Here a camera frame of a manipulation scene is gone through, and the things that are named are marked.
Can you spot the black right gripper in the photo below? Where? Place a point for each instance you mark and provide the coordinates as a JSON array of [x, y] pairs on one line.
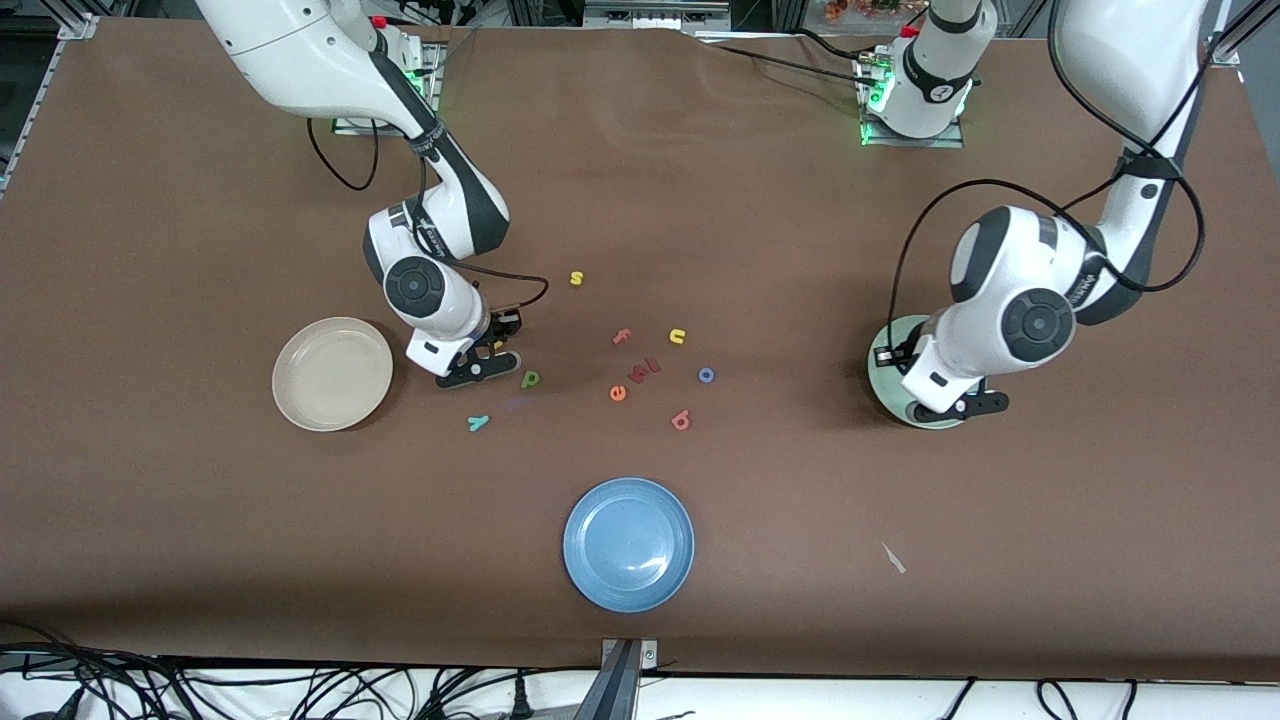
[[498, 331]]

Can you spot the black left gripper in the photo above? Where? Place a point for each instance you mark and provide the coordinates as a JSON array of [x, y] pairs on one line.
[[899, 354]]

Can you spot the cyan foam letter y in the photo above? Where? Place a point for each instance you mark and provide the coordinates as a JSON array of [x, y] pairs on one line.
[[478, 423]]

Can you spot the red foam letter b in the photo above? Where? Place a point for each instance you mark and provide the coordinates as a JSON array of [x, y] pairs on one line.
[[681, 420]]

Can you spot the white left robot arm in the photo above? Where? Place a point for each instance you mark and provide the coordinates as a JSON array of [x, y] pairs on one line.
[[1010, 300]]

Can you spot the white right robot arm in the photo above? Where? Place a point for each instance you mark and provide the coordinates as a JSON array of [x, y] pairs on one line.
[[300, 50]]

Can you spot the pale green round plate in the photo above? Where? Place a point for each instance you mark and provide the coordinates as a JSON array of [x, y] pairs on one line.
[[885, 385]]

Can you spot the beige round plate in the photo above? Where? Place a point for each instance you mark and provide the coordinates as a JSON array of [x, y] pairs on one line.
[[332, 374]]

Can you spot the small white paper scrap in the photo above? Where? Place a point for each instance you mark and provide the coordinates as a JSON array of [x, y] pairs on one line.
[[893, 558]]

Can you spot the blue round plate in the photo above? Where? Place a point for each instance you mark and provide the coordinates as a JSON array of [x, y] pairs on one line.
[[628, 545]]

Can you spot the grey metal box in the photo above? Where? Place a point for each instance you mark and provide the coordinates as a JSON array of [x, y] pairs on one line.
[[655, 12]]

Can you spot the orange patterned object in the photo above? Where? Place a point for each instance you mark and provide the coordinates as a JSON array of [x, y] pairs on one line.
[[860, 8]]

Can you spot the brown table cover sheet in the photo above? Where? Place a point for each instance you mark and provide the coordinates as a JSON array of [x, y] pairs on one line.
[[200, 500]]

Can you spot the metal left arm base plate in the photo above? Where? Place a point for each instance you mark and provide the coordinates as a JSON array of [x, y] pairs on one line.
[[915, 142]]

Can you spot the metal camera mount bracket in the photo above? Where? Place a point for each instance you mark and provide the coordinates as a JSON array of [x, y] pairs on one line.
[[625, 680]]

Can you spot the aluminium frame profile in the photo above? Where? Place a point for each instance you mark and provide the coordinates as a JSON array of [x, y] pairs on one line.
[[1230, 40], [80, 25]]

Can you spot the aluminium side rail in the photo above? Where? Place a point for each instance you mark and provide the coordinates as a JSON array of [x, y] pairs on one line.
[[25, 120]]

